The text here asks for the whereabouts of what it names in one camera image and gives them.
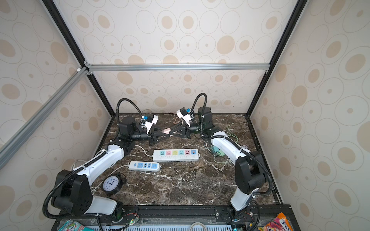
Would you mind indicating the pink charger plug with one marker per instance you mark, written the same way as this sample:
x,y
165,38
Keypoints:
x,y
166,131

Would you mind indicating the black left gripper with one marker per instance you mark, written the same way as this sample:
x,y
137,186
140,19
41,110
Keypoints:
x,y
153,134

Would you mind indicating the glass cup with green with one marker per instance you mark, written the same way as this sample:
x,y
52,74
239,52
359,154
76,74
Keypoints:
x,y
147,111

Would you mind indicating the blue white power strip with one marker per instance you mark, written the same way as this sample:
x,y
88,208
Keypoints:
x,y
144,166

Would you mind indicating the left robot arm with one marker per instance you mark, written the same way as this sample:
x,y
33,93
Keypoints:
x,y
72,195

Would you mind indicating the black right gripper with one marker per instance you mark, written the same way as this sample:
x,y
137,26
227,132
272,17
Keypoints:
x,y
186,131

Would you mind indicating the green charger plug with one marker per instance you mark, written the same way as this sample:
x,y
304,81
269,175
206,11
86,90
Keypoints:
x,y
219,153

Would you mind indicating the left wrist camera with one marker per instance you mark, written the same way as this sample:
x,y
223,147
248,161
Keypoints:
x,y
148,121

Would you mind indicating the black alarm clock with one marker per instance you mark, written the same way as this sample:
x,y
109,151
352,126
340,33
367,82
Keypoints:
x,y
113,184

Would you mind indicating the colourful snack bag right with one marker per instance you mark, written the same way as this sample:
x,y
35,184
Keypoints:
x,y
279,223

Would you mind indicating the multicolour white power strip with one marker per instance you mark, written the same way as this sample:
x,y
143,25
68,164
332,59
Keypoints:
x,y
175,155

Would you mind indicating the green snack bag left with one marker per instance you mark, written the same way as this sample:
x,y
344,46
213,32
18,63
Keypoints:
x,y
71,225

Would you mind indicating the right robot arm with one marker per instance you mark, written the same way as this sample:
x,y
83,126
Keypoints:
x,y
251,174

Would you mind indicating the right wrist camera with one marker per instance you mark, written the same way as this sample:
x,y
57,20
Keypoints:
x,y
186,114

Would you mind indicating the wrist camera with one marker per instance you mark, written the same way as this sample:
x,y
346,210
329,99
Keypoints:
x,y
148,121
186,114

